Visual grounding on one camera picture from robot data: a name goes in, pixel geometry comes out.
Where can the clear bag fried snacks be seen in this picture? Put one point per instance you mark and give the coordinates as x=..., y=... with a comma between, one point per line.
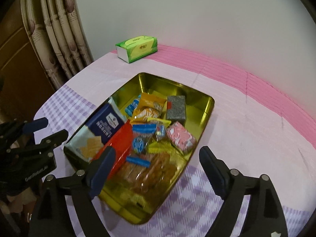
x=141, y=179

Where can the beige patterned curtain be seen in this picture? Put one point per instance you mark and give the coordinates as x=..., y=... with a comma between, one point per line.
x=55, y=33

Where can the grey cake block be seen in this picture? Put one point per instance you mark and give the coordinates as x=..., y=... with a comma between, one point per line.
x=176, y=109

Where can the yellow orange snack bag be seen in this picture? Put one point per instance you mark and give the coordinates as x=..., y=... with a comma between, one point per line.
x=149, y=106

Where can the yellow candy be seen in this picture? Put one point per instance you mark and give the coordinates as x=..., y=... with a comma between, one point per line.
x=159, y=137

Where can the pink patterned cake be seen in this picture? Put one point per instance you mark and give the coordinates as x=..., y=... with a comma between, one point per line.
x=181, y=138

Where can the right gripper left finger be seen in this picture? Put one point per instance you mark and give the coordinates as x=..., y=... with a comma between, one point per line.
x=51, y=216

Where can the brown wooden furniture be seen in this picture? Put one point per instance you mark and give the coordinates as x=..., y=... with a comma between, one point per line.
x=26, y=87

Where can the green tissue box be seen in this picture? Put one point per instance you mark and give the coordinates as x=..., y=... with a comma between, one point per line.
x=136, y=48

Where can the pink purple checkered tablecloth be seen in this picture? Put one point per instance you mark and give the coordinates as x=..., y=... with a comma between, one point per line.
x=254, y=128

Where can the light blue pastry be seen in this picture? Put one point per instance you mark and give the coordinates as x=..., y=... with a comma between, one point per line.
x=131, y=107

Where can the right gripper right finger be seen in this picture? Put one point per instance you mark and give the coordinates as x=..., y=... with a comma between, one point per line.
x=264, y=216

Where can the navy soda cracker pack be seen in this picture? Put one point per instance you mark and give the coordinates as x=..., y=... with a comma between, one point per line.
x=97, y=131

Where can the red snack packet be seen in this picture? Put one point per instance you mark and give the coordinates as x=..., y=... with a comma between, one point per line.
x=121, y=142

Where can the blue dark candy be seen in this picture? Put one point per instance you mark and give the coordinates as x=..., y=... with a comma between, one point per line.
x=142, y=135

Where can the maroon gold toffee tin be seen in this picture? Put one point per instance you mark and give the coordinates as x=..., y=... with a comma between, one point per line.
x=137, y=208

